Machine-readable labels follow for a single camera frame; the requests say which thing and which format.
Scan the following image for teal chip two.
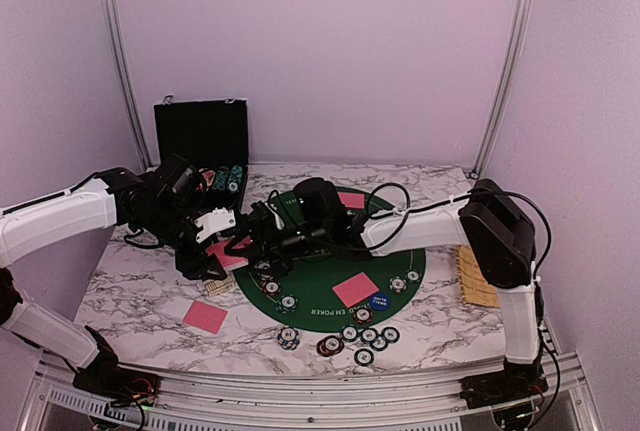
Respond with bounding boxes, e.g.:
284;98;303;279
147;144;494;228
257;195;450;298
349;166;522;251
360;327;379;344

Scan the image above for blue gold card box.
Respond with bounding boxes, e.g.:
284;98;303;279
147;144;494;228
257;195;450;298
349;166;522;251
204;276;236;298

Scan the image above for aluminium frame post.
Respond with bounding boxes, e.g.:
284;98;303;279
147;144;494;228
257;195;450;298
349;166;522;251
102;0;152;170
468;0;533;180

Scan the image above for red striped card deck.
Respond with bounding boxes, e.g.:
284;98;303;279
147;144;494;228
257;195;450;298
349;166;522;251
207;241;249;271

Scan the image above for teal chip four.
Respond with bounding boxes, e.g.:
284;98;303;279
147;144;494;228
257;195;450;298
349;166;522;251
354;348;374;367

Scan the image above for front aluminium rail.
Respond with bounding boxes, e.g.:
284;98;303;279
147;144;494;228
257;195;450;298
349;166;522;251
17;352;604;430

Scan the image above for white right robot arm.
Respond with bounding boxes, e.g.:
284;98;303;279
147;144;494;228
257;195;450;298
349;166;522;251
225;177;544;399

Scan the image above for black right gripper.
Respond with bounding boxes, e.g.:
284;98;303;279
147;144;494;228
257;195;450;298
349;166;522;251
224;219;329;278

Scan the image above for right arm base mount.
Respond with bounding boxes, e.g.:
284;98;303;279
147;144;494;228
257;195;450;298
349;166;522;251
459;371;549;409

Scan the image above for teal chips mat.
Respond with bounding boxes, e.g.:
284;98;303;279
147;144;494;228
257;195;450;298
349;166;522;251
275;294;299;314

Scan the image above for black poker chip case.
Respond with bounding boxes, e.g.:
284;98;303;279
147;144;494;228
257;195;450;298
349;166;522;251
154;99;249;210

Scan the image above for right aluminium frame post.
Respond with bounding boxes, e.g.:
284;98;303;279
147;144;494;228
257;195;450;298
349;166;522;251
468;0;533;180

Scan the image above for teal chip mat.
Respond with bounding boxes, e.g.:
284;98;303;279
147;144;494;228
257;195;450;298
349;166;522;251
406;270;422;283

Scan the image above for white blue chip stack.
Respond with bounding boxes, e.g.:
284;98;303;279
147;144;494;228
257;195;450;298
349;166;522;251
277;327;300;350

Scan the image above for teal chip three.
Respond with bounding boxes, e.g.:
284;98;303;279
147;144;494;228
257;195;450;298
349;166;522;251
381;326;400;343

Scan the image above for white blue chips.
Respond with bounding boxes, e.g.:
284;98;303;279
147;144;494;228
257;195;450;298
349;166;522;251
253;261;272;276

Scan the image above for blue small blind button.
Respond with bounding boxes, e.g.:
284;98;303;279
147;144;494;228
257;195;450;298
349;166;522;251
368;292;391;311

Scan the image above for woven bamboo basket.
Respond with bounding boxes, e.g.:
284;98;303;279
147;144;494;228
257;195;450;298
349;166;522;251
455;246;500;308

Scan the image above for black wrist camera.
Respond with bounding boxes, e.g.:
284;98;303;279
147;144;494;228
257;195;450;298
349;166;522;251
152;154;201;206
293;177;351;240

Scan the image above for red card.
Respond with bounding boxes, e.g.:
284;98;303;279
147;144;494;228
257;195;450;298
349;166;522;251
332;272;379;307
338;192;366;209

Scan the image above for red card off mat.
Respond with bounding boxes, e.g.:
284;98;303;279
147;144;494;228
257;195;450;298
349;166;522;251
183;301;228;334

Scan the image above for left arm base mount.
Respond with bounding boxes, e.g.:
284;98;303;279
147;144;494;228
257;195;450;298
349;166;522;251
73;367;160;404

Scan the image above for red chips bottom mat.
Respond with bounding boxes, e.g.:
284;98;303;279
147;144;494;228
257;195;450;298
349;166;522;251
352;307;373;326

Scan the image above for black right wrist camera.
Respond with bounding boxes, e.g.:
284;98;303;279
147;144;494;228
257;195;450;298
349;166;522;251
293;177;351;240

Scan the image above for round green poker mat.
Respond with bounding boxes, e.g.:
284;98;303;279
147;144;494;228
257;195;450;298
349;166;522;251
234;185;426;332

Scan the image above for left aluminium frame post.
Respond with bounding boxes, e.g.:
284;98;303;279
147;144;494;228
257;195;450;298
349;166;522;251
102;0;152;170

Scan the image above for teal chip one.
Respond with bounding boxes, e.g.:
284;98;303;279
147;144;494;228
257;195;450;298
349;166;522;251
340;325;359;343

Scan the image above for red black chip stack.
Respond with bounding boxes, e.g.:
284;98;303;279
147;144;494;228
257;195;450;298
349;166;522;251
316;335;344;357

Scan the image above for teal chips in case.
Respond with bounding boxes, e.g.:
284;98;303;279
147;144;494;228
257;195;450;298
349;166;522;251
212;165;245;193

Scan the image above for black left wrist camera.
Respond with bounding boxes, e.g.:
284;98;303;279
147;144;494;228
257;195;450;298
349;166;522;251
152;154;201;206

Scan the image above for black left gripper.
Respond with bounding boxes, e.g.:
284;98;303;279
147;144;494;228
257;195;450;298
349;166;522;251
136;198;227;280

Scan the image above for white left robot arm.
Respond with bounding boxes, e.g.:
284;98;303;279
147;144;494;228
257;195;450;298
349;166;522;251
1;165;236;396

